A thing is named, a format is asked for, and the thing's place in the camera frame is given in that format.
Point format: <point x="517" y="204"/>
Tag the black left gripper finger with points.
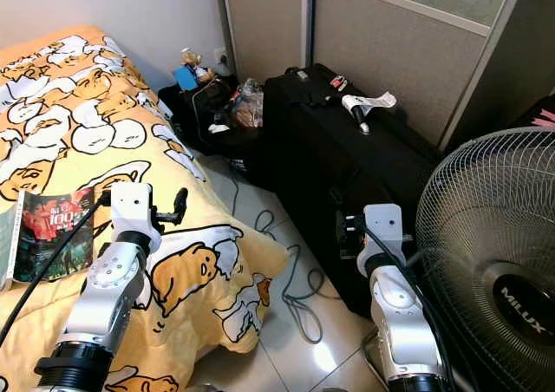
<point x="180" y="205"/>

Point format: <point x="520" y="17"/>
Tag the red and teal paperback book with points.
<point x="56" y="236"/>

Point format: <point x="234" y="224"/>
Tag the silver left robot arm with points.
<point x="108" y="297"/>

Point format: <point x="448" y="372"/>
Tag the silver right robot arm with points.
<point x="399" y="314"/>

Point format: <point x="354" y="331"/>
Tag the large black suitcase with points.
<point x="321" y="149"/>

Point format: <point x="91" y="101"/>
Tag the black soft bag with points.
<point x="199" y="106"/>

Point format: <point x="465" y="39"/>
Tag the clear plastic snack bag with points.
<point x="244" y="106"/>

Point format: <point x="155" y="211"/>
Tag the small blue box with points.
<point x="185" y="78"/>

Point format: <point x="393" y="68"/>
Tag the black standing fan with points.
<point x="486" y="218"/>

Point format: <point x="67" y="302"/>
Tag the white paper luggage tag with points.
<point x="368" y="101"/>

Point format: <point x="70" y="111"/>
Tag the yellow egg cartoon blanket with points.
<point x="87" y="106"/>

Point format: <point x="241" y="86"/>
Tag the small brown figurine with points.
<point x="192" y="58"/>

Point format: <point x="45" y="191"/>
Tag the small red white label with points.
<point x="338" y="82"/>

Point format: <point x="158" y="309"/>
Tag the grey metal framed partition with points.
<point x="390" y="54"/>

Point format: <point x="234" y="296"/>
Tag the black bag with pink print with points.
<point x="539" y="114"/>

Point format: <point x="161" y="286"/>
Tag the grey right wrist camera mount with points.
<point x="383" y="223"/>

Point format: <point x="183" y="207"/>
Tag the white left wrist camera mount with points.
<point x="130" y="205"/>

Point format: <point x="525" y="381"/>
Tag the white wall socket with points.
<point x="221" y="58"/>

